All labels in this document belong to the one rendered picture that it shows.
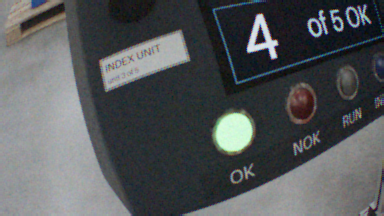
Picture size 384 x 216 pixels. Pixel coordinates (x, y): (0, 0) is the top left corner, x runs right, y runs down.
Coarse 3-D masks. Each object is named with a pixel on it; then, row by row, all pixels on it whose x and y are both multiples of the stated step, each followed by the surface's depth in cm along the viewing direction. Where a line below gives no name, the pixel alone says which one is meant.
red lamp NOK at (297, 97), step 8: (296, 88) 47; (304, 88) 47; (288, 96) 47; (296, 96) 46; (304, 96) 46; (312, 96) 47; (288, 104) 47; (296, 104) 46; (304, 104) 46; (312, 104) 47; (288, 112) 47; (296, 112) 47; (304, 112) 47; (312, 112) 47; (296, 120) 47; (304, 120) 47
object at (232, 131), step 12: (228, 108) 46; (240, 108) 46; (216, 120) 46; (228, 120) 45; (240, 120) 45; (252, 120) 46; (216, 132) 46; (228, 132) 45; (240, 132) 45; (252, 132) 46; (216, 144) 46; (228, 144) 45; (240, 144) 46
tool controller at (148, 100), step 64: (64, 0) 51; (128, 0) 41; (192, 0) 44; (320, 0) 46; (128, 64) 44; (192, 64) 45; (320, 64) 47; (128, 128) 44; (192, 128) 46; (256, 128) 47; (320, 128) 48; (128, 192) 45; (192, 192) 46
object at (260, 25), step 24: (264, 0) 45; (216, 24) 45; (240, 24) 45; (264, 24) 45; (288, 24) 46; (240, 48) 45; (264, 48) 46; (288, 48) 46; (240, 72) 46; (264, 72) 46
